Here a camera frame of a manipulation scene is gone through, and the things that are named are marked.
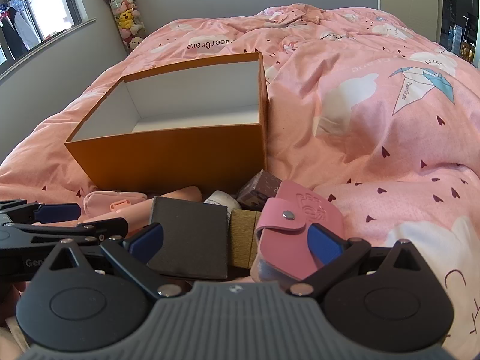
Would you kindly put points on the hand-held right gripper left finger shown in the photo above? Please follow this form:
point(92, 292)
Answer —
point(148, 238)

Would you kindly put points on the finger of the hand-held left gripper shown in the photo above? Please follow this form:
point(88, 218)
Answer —
point(105, 228)
point(56, 212)

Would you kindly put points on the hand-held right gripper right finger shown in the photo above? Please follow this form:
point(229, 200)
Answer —
point(324, 242)

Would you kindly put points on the pink fabric pouch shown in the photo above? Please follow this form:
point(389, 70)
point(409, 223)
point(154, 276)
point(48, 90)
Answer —
point(105, 200)

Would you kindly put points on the pink leather key case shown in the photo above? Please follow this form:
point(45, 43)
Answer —
point(285, 232)

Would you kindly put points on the orange cardboard box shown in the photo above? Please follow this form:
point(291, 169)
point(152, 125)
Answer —
point(168, 157)

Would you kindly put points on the dark grey flat box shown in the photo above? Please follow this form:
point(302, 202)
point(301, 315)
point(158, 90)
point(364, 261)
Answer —
point(191, 240)

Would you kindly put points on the salmon pink plastic gadget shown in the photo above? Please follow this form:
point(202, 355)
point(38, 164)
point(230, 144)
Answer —
point(180, 195)

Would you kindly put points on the gold textured box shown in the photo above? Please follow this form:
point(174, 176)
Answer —
point(243, 240)

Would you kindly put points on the brown patterned small box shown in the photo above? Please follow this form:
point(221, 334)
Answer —
point(258, 191)

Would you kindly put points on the pink printed blanket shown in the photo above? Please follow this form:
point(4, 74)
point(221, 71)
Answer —
point(337, 101)

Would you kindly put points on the hanging clothes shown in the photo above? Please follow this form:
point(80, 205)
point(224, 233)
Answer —
point(18, 33)

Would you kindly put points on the yellow plush toy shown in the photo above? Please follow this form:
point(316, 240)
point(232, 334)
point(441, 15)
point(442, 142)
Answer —
point(127, 18)

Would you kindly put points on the window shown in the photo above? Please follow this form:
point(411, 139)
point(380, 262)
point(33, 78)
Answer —
point(45, 3)

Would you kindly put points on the clear hanging plush toy holder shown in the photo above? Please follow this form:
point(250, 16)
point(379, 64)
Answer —
point(125, 15)

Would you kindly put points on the dark shelf unit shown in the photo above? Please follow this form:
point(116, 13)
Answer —
point(459, 33)

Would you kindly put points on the white door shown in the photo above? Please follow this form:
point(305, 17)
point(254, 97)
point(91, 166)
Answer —
point(408, 0)

